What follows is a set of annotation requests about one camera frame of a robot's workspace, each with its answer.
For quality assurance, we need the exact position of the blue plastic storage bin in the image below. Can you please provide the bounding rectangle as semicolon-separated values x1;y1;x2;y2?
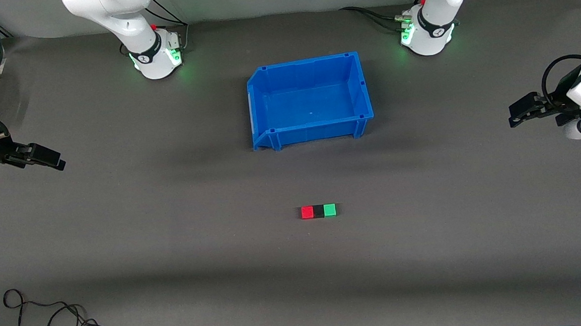
245;50;377;152

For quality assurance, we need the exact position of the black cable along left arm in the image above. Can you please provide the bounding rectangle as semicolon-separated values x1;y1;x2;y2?
539;53;581;110

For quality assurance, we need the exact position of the black right arm base cable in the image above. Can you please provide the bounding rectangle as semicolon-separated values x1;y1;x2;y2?
147;0;191;54

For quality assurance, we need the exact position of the black arm base cable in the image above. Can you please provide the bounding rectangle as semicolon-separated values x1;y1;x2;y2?
339;3;414;35
147;0;191;54

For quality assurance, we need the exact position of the black left arm base cable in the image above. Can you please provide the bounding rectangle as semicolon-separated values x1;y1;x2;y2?
339;3;414;35

